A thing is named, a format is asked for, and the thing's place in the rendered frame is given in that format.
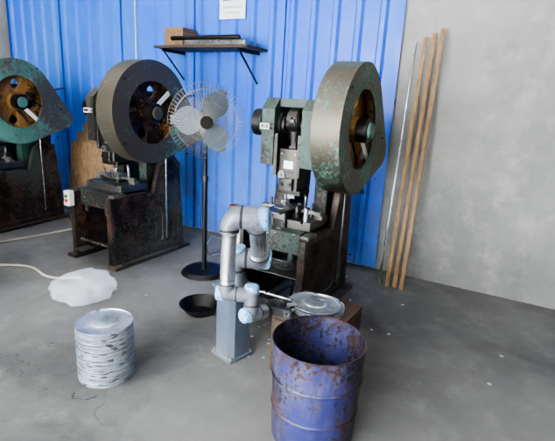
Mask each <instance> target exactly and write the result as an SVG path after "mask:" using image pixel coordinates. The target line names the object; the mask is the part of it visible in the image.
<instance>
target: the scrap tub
mask: <svg viewBox="0 0 555 441"><path fill-rule="evenodd" d="M272 340H273V344H272V363H271V372H272V392H271V397H270V400H271V431H272V435H273V437H274V438H275V440H276V441H351V439H352V434H353V428H354V423H355V415H356V413H357V409H358V404H357V403H358V397H359V392H360V386H361V384H362V379H363V374H362V371H363V366H364V361H365V355H366V351H367V348H368V342H367V340H366V338H365V336H364V335H363V334H362V333H361V332H360V331H359V330H358V329H357V328H355V327H354V326H352V325H350V324H349V323H346V322H344V321H341V320H338V319H336V318H329V317H323V316H299V317H295V318H289V319H287V320H285V321H283V322H281V323H280V324H278V325H277V326H276V327H275V329H274V330H273V333H272Z"/></svg>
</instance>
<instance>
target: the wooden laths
mask: <svg viewBox="0 0 555 441"><path fill-rule="evenodd" d="M445 33H446V28H441V32H440V37H439V47H438V52H437V58H436V63H435V69H434V75H433V80H432V90H431V95H430V101H429V107H428V112H427V117H426V123H425V133H424V139H423V144H422V150H421V155H420V160H419V166H418V176H417V182H416V187H415V192H414V198H413V203H412V210H411V219H410V225H409V230H408V235H407V241H406V247H405V252H404V262H403V268H402V273H401V278H400V284H399V290H403V288H404V279H405V273H406V268H407V262H408V256H409V251H410V245H411V236H412V230H413V225H414V220H415V214H416V209H417V203H418V193H419V187H420V182H421V177H422V171H423V166H424V161H425V151H426V145H427V139H428V134H429V129H430V123H431V118H432V108H433V103H434V97H435V92H436V86H437V80H438V75H439V65H440V60H441V54H442V49H443V44H444V38H445ZM437 34H438V33H437V32H436V33H433V34H432V42H431V49H430V54H429V60H428V65H427V71H426V77H425V86H424V93H423V98H422V103H421V109H420V115H419V120H418V130H417V136H416V142H415V147H414V152H413V159H412V164H411V174H410V180H409V185H408V191H407V196H406V202H405V208H404V217H403V224H402V229H401V234H400V240H399V246H398V252H397V261H396V268H395V273H394V278H393V284H392V287H394V288H396V287H397V278H398V272H399V267H400V262H401V255H402V250H403V245H404V235H405V229H406V223H407V218H408V213H409V207H410V201H411V191H412V186H413V180H414V174H415V169H416V163H417V158H418V148H419V142H420V137H421V131H422V126H423V121H424V114H425V105H426V99H427V94H428V88H429V82H430V77H431V71H432V61H433V55H434V50H435V45H436V39H437ZM427 42H428V37H424V41H423V46H422V53H421V58H420V63H419V70H418V79H417V86H416V91H415V97H414V102H413V108H412V114H411V124H410V130H409V136H408V141H407V147H406V152H405V159H404V168H403V175H402V180H401V185H400V192H399V197H398V203H397V213H396V219H395V225H394V230H393V236H392V242H391V247H390V258H389V263H388V269H387V275H386V281H385V286H388V287H389V285H390V274H391V269H392V263H393V257H394V252H395V246H396V240H397V231H398V224H399V219H400V213H401V207H402V202H403V196H404V186H405V180H406V175H407V169H408V164H409V158H410V152H411V142H412V136H413V130H414V125H415V120H416V114H417V108H418V98H419V92H420V87H421V81H422V75H423V70H424V63H425V54H426V48H427ZM417 45H418V42H415V45H414V52H413V57H412V63H411V74H410V79H409V86H408V91H407V97H406V103H405V109H404V119H403V125H402V130H401V136H400V142H399V148H398V154H397V164H396V170H395V176H394V182H393V187H392V194H391V199H390V210H389V216H388V221H387V227H386V233H385V239H384V244H383V255H382V261H381V267H380V272H379V278H378V284H380V282H381V276H382V271H383V260H384V254H385V249H386V242H387V237H388V232H389V225H390V215H391V209H392V203H393V198H394V192H395V186H396V181H397V170H398V164H399V158H400V152H401V147H402V142H403V135H404V125H405V119H406V113H407V108H408V101H409V96H410V91H411V80H412V74H413V68H414V62H415V57H416V51H417Z"/></svg>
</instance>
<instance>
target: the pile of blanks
mask: <svg viewBox="0 0 555 441"><path fill-rule="evenodd" d="M75 329H77V328H74V334H75V335H74V340H75V346H76V351H75V353H76V359H77V372H78V379H79V382H80V383H81V384H82V385H83V386H85V385H86V386H85V387H88V388H91V389H107V388H112V387H115V386H117V385H120V384H122V383H124V382H125V381H128V380H129V378H131V376H132V375H133V374H134V372H135V348H134V322H132V324H131V325H130V326H129V327H128V328H126V329H124V330H123V331H121V332H117V333H114V334H112V333H111V334H110V335H106V336H87V335H84V334H81V333H79V332H77V331H76V330H75Z"/></svg>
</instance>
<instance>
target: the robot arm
mask: <svg viewBox="0 0 555 441"><path fill-rule="evenodd" d="M271 223H272V218H271V210H270V209H269V208H268V207H265V206H242V205H237V206H233V207H231V208H230V209H229V210H228V211H227V212H226V213H225V214H224V215H223V217H222V219H221V224H220V233H221V268H220V285H217V286H216V287H215V293H214V297H215V299H216V300H221V301H232V302H244V304H243V308H242V309H241V310H240V311H239V312H238V317H239V319H240V321H241V322H242V323H244V324H245V323H251V322H254V321H258V320H261V319H266V318H269V317H270V316H271V315H273V316H277V317H281V318H285V319H290V318H291V317H292V312H293V311H294V310H295V309H296V308H295V307H294V305H295V306H297V305H298V304H297V303H295V302H292V301H289V300H284V301H282V302H280V301H277V300H279V299H278V298H272V299H270V301H272V302H270V301H269V303H264V304H259V295H260V293H259V285H258V284H257V283H248V280H247V277H246V274H245V269H259V270H268V269H269V268H270V262H271V256H272V250H271V249H268V248H267V246H266V233H267V231H270V229H271ZM239 229H246V230H247V232H248V233H249V239H250V248H246V246H245V245H244V244H236V237H237V235H238V234H239ZM273 299H276V300H273ZM291 306H293V307H291ZM290 307H291V308H290Z"/></svg>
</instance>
